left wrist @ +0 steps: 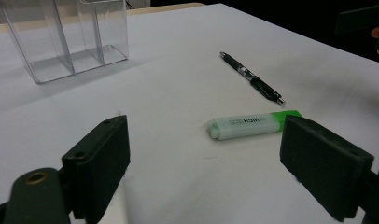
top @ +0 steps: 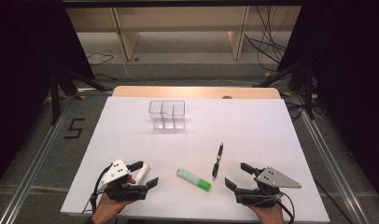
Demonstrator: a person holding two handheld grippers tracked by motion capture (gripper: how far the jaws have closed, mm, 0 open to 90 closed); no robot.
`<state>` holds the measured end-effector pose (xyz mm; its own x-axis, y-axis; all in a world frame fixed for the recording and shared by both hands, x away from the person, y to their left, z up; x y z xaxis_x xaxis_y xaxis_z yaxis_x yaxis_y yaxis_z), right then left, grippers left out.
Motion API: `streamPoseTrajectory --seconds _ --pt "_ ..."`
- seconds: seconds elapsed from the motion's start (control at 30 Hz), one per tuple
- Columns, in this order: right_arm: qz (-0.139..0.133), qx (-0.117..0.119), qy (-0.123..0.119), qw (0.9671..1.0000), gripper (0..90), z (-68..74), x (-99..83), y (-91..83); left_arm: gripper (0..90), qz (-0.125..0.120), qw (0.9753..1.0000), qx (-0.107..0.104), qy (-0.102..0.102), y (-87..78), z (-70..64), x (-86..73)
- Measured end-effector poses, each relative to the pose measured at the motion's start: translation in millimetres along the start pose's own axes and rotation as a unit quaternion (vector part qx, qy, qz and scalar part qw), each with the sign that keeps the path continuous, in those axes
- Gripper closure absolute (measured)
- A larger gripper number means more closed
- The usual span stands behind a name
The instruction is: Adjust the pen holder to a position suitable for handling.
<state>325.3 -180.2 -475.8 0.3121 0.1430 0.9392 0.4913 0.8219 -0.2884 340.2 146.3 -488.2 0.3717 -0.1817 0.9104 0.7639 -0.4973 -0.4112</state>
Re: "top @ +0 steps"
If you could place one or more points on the white cylindrical glue stick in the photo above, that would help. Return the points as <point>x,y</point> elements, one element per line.
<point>142,172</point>

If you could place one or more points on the person's right hand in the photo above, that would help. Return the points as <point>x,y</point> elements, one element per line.
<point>270,216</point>

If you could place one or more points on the black metal stand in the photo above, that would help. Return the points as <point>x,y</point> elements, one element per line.
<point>308,90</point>
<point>55,99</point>

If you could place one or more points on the aluminium floor rail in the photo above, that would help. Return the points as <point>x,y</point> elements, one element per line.
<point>38,165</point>
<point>330,158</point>

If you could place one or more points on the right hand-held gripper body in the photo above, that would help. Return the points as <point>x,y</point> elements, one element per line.
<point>276,179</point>

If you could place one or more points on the person's left hand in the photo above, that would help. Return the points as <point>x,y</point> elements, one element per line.
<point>106,210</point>

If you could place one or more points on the white table sheet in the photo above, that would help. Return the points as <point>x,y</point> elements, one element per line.
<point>240,130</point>

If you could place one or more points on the clear plastic divided holder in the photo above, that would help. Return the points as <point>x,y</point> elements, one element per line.
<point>166,115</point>

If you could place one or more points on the black pen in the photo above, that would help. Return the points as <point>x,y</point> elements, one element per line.
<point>217,161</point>

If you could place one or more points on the green highlighter marker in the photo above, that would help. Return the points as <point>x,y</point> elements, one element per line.
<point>193,179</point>

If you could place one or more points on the black curtain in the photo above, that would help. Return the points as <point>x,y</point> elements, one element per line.
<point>349,62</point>
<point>22,62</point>

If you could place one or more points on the light wooden shelf unit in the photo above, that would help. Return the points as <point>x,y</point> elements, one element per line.
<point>178,18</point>

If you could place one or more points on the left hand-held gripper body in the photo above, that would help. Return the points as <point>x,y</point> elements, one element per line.
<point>117,171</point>

